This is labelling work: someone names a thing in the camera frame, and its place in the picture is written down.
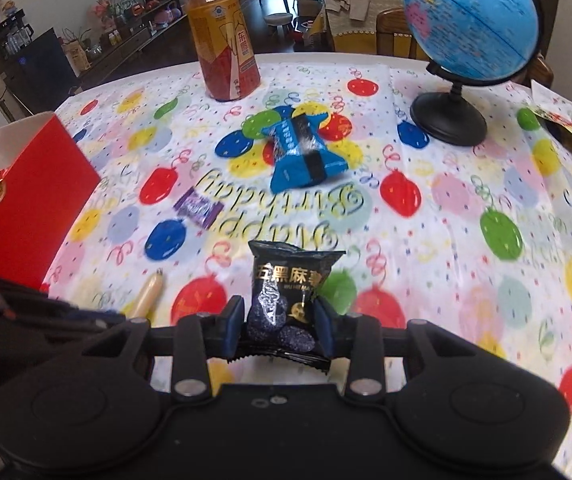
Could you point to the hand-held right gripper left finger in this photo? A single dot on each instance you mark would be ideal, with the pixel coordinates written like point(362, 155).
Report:
point(233, 327)

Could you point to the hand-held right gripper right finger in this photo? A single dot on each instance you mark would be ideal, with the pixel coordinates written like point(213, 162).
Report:
point(323, 327)

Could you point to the black snack packet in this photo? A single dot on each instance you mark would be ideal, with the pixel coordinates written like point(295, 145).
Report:
point(286, 280)

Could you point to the red cardboard box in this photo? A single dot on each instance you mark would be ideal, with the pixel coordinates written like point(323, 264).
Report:
point(31, 210)

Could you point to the tan sausage stick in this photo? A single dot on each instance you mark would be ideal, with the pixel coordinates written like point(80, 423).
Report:
point(147, 295)

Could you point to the purple wrapped candy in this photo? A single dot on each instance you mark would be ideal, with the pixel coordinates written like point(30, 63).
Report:
point(197, 207)

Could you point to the balloon print tablecloth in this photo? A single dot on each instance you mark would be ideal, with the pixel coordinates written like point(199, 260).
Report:
point(441, 260)

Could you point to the blue snack packet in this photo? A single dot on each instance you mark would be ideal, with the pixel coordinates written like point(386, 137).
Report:
point(296, 160)

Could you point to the black cabinet appliance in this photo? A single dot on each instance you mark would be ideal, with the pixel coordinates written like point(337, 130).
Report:
point(36, 70)

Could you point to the amber drink bottle red label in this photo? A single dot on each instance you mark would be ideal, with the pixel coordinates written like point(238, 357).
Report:
point(221, 50)

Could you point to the brown paper bag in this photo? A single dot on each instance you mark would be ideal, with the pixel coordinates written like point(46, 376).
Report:
point(77, 55)

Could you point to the wooden media console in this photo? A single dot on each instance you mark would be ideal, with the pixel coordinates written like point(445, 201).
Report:
point(116, 55)

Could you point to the wooden chair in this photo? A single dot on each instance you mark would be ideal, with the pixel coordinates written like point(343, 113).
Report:
point(396, 35)

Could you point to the round white stool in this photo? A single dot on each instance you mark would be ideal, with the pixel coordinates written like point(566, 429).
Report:
point(278, 22)

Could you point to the yellow green snack packet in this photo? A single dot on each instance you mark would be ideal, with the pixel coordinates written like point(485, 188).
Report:
point(566, 132)

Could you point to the sofa with yellow cover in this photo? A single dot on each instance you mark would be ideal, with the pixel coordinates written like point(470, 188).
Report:
point(361, 10)

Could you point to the blue globe black stand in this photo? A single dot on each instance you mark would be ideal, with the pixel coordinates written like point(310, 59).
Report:
point(466, 20)

